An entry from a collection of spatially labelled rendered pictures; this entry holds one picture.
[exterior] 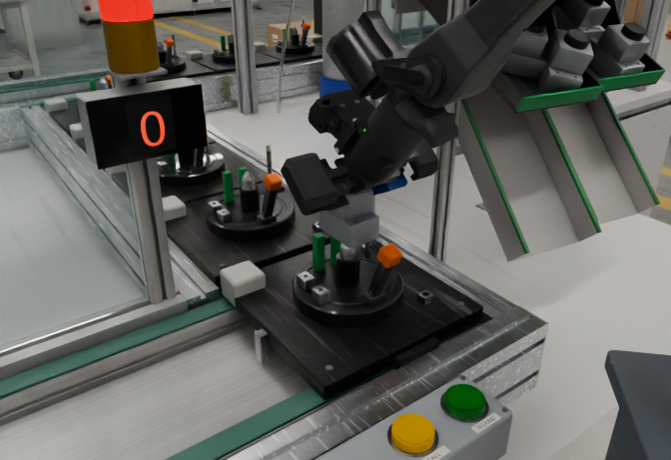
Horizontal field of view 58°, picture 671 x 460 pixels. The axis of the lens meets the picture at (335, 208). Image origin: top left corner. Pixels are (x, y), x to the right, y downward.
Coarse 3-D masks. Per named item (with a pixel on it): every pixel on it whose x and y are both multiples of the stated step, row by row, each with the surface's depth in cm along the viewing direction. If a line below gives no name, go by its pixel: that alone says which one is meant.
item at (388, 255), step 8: (376, 248) 68; (384, 248) 66; (392, 248) 66; (376, 256) 67; (384, 256) 66; (392, 256) 65; (400, 256) 66; (384, 264) 66; (392, 264) 66; (376, 272) 68; (384, 272) 67; (376, 280) 69; (384, 280) 69; (368, 288) 71; (376, 288) 69
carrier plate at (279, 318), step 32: (288, 288) 77; (416, 288) 77; (448, 288) 77; (256, 320) 72; (288, 320) 71; (384, 320) 71; (416, 320) 71; (448, 320) 71; (288, 352) 66; (320, 352) 66; (352, 352) 66; (384, 352) 66; (320, 384) 62; (352, 384) 64
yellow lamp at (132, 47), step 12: (108, 24) 58; (120, 24) 58; (132, 24) 58; (144, 24) 59; (108, 36) 59; (120, 36) 58; (132, 36) 58; (144, 36) 59; (108, 48) 59; (120, 48) 59; (132, 48) 59; (144, 48) 59; (156, 48) 61; (108, 60) 61; (120, 60) 59; (132, 60) 59; (144, 60) 60; (156, 60) 61; (120, 72) 60; (132, 72) 60; (144, 72) 60
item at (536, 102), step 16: (432, 0) 83; (432, 16) 84; (544, 16) 82; (496, 80) 74; (512, 80) 77; (528, 80) 77; (592, 80) 77; (512, 96) 72; (528, 96) 75; (544, 96) 72; (560, 96) 73; (576, 96) 75; (592, 96) 76
